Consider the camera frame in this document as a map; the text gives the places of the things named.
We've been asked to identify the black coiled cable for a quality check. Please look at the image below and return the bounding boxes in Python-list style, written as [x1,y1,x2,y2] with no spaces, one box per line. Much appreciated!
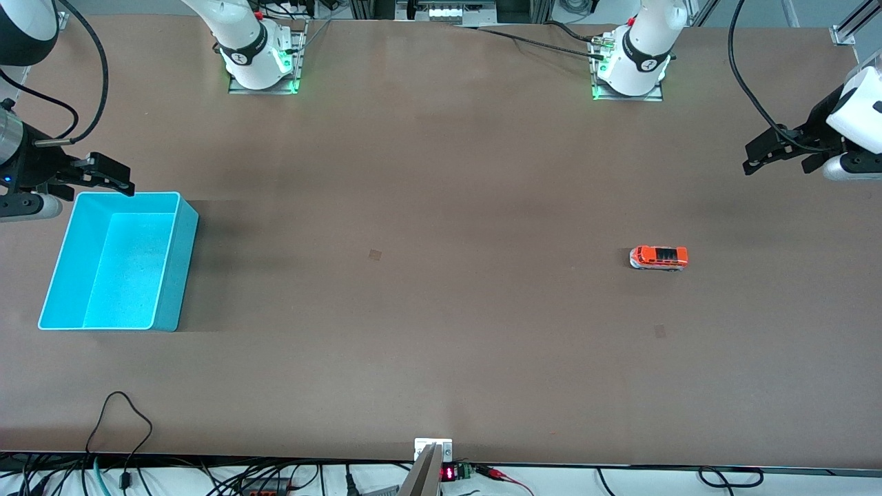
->
[697,466,764,488]

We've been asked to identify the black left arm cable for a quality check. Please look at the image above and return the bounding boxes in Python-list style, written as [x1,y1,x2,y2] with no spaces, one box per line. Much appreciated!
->
[728,0,845,154]

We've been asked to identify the orange black power strip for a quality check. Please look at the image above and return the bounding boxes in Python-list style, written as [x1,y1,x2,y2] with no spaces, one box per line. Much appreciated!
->
[238,479,294,496]

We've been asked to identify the thick black table cable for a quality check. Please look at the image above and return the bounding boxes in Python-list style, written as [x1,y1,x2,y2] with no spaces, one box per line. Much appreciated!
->
[451,24,611,61]

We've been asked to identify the aluminium frame profile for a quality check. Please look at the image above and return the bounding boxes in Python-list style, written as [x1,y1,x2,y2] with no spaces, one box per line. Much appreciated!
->
[830,0,882,48]

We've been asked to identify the orange toy bus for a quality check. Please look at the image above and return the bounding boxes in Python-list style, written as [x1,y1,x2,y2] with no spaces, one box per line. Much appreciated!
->
[629,245,689,272]

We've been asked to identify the red clip lead wires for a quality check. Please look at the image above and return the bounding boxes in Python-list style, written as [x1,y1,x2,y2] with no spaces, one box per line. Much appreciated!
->
[475,465,535,496]

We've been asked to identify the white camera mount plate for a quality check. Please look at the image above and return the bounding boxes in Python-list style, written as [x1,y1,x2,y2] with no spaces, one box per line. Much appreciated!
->
[414,438,453,462]

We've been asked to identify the thin black looped cable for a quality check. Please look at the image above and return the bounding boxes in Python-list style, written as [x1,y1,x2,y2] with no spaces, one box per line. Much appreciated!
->
[84,391,154,491]

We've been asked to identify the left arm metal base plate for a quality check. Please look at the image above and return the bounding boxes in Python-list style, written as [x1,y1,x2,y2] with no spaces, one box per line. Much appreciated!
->
[591,31,664,103]

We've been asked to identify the blue plastic box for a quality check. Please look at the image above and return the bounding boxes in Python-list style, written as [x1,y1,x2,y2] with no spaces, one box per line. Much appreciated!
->
[38,192,199,332]

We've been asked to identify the short black table cable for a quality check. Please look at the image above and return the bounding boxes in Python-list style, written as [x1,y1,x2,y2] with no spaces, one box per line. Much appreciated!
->
[543,21,607,45]

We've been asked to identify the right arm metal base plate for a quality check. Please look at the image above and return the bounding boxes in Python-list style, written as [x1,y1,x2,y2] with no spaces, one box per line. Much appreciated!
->
[228,19,307,95]

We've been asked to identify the black equipment rack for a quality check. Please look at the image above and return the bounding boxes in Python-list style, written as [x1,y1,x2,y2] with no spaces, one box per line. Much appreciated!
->
[350,0,555,25]

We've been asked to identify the grey camera mount bar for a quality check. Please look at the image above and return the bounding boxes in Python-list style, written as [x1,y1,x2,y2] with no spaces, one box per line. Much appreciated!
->
[398,443,443,496]

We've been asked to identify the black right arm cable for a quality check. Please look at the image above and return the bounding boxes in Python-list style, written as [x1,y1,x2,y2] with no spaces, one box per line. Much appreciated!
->
[0,0,110,146]

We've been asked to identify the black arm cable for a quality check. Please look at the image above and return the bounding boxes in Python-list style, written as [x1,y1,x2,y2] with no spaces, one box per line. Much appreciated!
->
[728,0,845,154]
[0,0,110,146]

